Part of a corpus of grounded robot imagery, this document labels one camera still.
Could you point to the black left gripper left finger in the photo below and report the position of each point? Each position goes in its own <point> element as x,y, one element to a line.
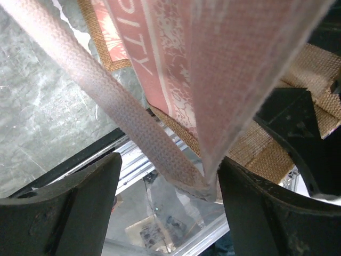
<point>68,217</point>

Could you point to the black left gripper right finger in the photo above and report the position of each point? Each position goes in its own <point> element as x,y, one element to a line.
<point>267,219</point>

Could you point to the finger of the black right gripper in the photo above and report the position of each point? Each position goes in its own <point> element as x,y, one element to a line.
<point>288,116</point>

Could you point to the brown canvas bag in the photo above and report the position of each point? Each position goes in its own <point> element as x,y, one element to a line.
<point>205,67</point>

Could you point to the aluminium rail frame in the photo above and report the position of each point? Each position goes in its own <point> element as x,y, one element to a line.
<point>152,217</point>

